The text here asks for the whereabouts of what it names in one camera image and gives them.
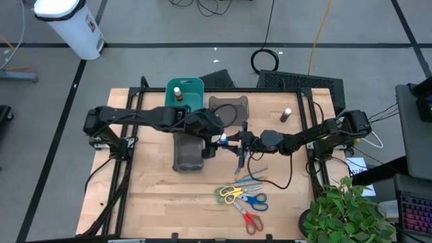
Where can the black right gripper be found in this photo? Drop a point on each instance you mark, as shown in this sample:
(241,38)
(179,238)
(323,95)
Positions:
(248,138)

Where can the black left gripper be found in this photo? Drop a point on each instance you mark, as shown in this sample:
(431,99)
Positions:
(202,123)

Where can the blue paint bottle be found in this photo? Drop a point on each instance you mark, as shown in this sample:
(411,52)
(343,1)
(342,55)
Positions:
(223,139)

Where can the orange paint bottle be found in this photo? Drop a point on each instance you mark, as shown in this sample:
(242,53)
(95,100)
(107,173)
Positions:
(178,96)

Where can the brown paint bottle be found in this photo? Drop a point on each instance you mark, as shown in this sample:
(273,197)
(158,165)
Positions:
(285,116)

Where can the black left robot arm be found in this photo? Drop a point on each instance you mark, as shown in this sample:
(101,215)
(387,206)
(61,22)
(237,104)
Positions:
(145,116)

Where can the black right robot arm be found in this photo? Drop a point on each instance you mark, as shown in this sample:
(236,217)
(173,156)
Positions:
(303,136)

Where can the teal plastic bin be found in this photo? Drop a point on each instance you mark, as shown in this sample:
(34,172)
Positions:
(194,98)

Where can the wide grey translucent bin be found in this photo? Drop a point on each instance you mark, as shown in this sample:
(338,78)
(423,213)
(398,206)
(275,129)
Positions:
(236,108)

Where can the tall grey translucent bin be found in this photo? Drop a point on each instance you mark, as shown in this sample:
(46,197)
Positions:
(189,155)

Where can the black angled panel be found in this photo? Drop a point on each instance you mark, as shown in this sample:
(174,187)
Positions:
(219,80)

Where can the white paper sheet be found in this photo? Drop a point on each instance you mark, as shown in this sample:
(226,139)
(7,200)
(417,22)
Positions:
(357,165)

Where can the green potted plant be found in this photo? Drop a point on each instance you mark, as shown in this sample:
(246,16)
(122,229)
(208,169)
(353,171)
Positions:
(341,212)

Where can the white trash can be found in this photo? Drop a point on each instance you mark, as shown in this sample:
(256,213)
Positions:
(77,30)

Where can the grey desk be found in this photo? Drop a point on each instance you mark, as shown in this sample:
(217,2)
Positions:
(415,145)

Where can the grey stand base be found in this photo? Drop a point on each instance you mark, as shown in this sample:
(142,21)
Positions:
(20,76)

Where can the black backlit keyboard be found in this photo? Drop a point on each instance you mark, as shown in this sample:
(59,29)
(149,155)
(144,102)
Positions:
(416,212)

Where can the black chair base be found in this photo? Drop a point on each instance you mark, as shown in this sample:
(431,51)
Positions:
(5,116)

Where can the black aluminium table frame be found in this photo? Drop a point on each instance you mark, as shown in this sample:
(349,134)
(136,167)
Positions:
(270,89)

